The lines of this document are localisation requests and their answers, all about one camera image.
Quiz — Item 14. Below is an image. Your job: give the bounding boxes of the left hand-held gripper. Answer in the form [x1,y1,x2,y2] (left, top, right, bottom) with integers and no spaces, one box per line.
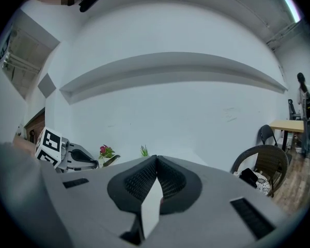
[34,126,100,175]

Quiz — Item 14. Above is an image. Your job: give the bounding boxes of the black office chair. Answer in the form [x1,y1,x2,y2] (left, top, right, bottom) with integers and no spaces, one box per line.
[287,98,302,121]

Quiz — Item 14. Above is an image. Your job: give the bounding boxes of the red flower potted plant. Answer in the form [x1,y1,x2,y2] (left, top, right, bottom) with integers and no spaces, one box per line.
[98,144,117,163]

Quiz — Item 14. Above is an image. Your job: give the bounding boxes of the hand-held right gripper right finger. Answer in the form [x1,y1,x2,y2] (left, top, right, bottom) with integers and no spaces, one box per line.
[157,155,290,248]

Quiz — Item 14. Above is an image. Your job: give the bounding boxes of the ceiling light tube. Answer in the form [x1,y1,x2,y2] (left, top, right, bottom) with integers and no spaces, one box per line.
[280,0,301,23]

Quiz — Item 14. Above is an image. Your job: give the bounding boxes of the patterned seat cushion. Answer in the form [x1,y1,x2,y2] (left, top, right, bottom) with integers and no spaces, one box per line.
[233,170,271,196]

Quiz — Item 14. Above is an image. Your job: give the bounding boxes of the grey wall panel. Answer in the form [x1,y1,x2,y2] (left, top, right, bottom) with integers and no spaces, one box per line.
[37,72,57,98]

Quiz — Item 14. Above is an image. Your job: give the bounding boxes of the black folding chair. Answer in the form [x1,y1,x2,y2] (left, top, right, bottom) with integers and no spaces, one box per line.
[259,124,293,165]

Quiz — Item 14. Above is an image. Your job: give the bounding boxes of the brown wicker chair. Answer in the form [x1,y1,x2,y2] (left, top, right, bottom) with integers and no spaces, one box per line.
[230,145,290,199]

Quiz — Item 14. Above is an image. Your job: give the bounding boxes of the light wooden table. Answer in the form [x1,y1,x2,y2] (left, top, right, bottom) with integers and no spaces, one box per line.
[269,119,306,150]

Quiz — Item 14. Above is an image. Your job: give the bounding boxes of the person's left forearm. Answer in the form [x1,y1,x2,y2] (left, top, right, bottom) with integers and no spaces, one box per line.
[12,135,40,160]

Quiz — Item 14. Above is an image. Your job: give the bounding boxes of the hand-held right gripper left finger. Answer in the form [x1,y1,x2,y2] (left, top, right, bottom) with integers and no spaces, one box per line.
[40,155,158,248]

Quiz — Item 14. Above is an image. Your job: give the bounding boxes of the black pouch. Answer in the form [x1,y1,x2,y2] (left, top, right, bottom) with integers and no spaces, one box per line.
[239,167,259,189]

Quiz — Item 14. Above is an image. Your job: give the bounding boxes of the small green potted plant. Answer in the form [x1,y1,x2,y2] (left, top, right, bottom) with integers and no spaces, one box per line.
[139,144,151,158]

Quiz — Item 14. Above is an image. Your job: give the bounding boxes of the person's white shirt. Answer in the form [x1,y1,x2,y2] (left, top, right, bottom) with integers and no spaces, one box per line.
[0,139,68,248]

